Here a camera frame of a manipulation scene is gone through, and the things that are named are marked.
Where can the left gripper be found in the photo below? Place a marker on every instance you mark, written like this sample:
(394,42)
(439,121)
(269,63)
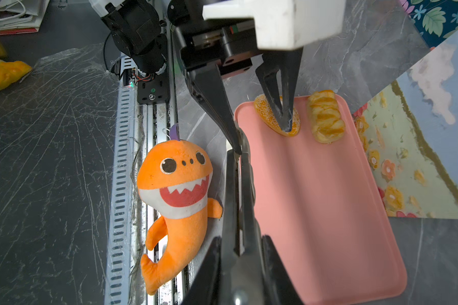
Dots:
(211,50)

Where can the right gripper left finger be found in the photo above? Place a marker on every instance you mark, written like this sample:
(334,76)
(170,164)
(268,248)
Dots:
(204,289)

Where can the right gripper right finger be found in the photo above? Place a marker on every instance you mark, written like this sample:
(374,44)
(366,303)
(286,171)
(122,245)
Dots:
(278,286)

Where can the metal tongs with white tips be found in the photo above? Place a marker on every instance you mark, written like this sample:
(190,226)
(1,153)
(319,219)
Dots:
(241,261)

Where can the landscape print paper bag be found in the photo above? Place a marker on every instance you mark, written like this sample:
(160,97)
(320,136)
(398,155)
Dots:
(409,131)

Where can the upright sugared fake bun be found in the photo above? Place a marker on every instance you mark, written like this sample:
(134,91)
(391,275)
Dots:
(264,111)

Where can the braided glazed fake bread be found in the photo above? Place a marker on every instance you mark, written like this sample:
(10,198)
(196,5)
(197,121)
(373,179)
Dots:
(325,118)

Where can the small white paper bag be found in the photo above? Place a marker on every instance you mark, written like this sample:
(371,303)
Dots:
(21,17)

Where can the pink plastic tray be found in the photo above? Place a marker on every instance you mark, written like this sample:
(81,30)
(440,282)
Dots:
(321,207)

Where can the orange shark plush toy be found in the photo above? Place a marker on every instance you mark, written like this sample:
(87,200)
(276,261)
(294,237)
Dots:
(174,179)

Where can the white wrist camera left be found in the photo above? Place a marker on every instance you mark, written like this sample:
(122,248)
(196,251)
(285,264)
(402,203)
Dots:
(284,25)

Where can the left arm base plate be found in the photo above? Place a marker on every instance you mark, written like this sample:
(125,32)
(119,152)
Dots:
(153,89)

